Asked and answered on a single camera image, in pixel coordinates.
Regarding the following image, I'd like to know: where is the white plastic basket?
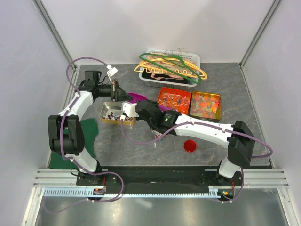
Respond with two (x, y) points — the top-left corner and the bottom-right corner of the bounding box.
(134, 49), (207, 90)

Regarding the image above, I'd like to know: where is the gold tin of gummies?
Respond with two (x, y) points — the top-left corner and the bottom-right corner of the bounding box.
(189, 91), (222, 122)

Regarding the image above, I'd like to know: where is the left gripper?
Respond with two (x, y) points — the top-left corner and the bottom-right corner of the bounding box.
(96, 80), (133, 102)

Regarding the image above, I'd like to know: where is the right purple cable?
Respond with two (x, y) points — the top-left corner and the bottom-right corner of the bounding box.
(121, 119), (273, 204)

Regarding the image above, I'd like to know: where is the clear glass jar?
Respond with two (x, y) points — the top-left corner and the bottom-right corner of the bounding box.
(152, 130), (165, 148)

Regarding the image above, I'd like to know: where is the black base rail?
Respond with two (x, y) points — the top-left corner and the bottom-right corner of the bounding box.
(76, 166), (243, 187)

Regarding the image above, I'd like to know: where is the orange tray of lollipops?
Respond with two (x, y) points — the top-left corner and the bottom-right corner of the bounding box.
(157, 87), (191, 114)

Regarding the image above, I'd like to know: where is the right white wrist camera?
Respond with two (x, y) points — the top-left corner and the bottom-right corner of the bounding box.
(120, 102), (139, 121)

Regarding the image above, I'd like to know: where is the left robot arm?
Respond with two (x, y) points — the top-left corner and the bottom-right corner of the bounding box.
(48, 70), (133, 185)

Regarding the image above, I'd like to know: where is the gold tin of candies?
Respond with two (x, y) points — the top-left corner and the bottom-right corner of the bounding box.
(99, 101), (123, 125)

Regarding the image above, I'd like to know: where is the floral pink cloth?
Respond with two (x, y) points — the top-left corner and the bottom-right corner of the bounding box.
(145, 54), (196, 81)

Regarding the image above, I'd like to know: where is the grey cable duct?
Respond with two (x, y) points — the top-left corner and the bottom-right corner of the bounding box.
(43, 187), (221, 198)

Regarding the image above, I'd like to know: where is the yellow clothes hanger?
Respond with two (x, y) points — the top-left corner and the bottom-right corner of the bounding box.
(138, 56), (208, 80)

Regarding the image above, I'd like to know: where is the purple plastic scoop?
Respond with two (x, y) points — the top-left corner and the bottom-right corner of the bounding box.
(128, 92), (172, 112)

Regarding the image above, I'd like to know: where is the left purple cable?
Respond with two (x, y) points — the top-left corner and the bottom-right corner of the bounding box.
(42, 56), (124, 214)

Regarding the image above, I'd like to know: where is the orange clothes hanger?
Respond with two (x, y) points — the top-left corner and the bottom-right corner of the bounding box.
(134, 58), (207, 80)

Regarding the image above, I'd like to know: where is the red jar lid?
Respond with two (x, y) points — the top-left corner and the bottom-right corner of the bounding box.
(183, 140), (197, 153)

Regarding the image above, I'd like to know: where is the green clothes hanger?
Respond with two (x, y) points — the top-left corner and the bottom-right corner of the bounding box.
(139, 53), (203, 84)

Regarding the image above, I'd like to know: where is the black garment in basket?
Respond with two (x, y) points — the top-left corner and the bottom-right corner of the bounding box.
(142, 72), (193, 85)

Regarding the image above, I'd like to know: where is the purple cable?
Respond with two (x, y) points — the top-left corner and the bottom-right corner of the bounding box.
(42, 56), (124, 214)
(121, 119), (273, 204)

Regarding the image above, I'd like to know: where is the green cloth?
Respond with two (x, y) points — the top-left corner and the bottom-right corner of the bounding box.
(49, 118), (99, 170)

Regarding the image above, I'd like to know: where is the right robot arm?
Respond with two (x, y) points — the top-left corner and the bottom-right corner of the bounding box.
(134, 100), (255, 186)

